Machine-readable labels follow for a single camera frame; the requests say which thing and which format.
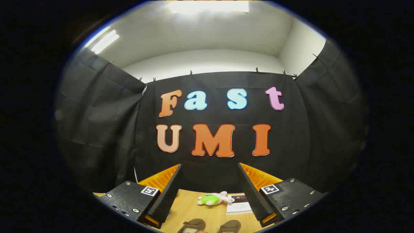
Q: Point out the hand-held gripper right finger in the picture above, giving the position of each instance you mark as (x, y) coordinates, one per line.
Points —
(252, 194)

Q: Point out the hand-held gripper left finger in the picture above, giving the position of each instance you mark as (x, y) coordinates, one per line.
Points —
(168, 194)

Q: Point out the brown fuzzy shoe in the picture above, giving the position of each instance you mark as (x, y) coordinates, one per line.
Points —
(194, 224)
(231, 225)

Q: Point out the white book with dark photo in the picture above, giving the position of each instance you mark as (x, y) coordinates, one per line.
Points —
(238, 207)

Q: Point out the black backdrop cloth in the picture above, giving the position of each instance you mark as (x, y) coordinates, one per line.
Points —
(220, 174)

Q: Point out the green and pink plush toy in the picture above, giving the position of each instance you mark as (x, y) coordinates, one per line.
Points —
(210, 199)

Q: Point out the ceiling tube light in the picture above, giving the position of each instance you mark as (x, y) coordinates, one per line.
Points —
(105, 41)

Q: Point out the ceiling light panel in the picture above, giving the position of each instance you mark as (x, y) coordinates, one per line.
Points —
(210, 5)

